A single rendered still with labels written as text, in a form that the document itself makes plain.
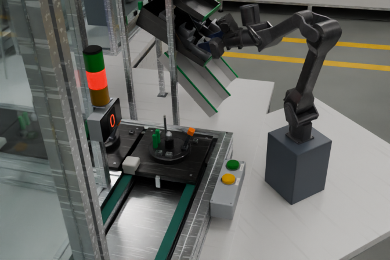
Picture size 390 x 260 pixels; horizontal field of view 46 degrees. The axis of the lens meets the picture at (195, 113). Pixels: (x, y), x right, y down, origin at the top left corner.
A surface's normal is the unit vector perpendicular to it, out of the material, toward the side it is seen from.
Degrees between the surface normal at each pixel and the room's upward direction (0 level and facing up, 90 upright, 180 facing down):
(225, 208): 90
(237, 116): 0
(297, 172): 90
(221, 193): 0
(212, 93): 45
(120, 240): 0
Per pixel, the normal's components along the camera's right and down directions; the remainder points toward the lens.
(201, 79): 0.62, -0.45
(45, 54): -0.26, 0.53
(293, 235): -0.03, -0.84
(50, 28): 0.96, 0.12
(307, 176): 0.50, 0.46
